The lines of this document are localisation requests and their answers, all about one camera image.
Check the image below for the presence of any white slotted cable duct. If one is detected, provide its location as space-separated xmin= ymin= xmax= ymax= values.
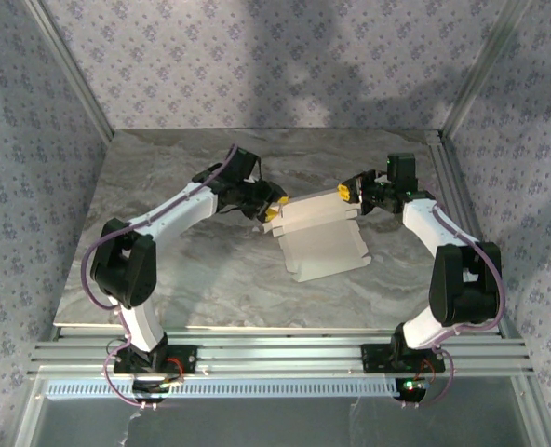
xmin=45 ymin=377 xmax=397 ymax=400

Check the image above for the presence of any right aluminium corner post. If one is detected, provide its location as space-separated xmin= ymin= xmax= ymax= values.
xmin=441 ymin=0 xmax=532 ymax=137

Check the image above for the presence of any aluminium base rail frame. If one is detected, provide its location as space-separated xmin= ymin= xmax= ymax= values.
xmin=28 ymin=325 xmax=535 ymax=378

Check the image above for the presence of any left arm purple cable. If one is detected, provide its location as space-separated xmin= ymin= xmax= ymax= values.
xmin=83 ymin=143 xmax=239 ymax=411

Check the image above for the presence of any aluminium side rail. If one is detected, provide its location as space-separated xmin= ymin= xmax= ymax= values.
xmin=423 ymin=129 xmax=509 ymax=336

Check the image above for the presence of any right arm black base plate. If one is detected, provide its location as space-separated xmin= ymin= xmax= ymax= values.
xmin=361 ymin=343 xmax=447 ymax=373

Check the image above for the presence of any left aluminium corner post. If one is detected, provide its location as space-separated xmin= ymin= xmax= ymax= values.
xmin=23 ymin=0 xmax=117 ymax=139

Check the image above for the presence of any aluminium corner post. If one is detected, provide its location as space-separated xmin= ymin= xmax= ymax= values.
xmin=441 ymin=0 xmax=532 ymax=137
xmin=23 ymin=0 xmax=117 ymax=139

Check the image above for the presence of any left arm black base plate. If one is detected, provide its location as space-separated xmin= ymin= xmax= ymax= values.
xmin=113 ymin=345 xmax=198 ymax=374

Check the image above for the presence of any white paper box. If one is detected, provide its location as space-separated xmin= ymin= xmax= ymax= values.
xmin=262 ymin=188 xmax=372 ymax=284

